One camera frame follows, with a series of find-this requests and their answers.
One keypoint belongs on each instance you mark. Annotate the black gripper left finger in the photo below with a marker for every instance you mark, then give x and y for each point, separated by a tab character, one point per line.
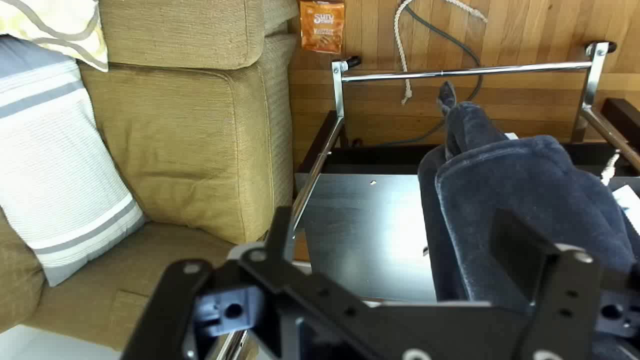
167	329

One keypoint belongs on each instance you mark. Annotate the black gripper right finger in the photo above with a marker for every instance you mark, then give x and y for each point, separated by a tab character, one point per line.
563	290

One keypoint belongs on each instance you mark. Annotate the dark navy coat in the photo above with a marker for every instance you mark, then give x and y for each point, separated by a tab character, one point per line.
479	174

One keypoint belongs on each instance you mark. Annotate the metal garment rack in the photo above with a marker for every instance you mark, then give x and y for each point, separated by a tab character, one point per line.
332	131

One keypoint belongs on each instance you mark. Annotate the white grey striped pillow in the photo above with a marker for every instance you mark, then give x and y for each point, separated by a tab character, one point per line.
59	184

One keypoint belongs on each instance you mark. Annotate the tan fabric sofa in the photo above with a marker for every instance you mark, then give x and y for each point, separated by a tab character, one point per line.
194	112

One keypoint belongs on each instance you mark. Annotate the cream patterned pillow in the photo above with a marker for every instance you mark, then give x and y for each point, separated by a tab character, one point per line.
67	26

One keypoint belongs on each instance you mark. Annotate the orange yellow booklet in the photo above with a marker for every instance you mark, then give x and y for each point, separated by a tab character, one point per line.
323	24

